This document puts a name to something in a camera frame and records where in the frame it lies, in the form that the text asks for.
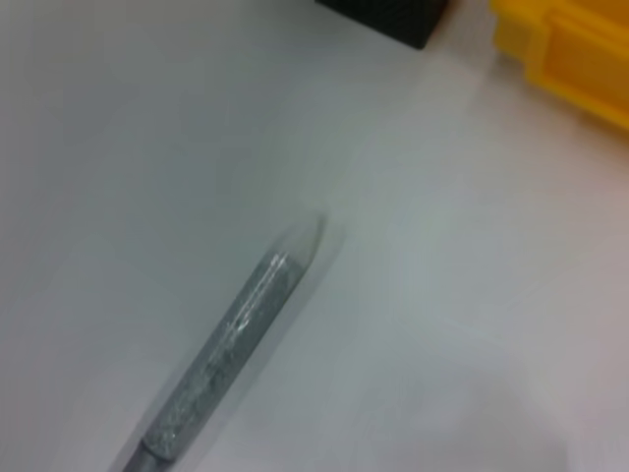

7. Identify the grey glitter pen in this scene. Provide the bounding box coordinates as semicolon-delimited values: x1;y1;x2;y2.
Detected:
119;212;328;472

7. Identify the black mesh pen holder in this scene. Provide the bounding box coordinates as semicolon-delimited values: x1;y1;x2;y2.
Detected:
314;0;449;51

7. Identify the yellow plastic bin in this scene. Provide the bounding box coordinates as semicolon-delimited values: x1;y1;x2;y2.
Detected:
487;0;629;133

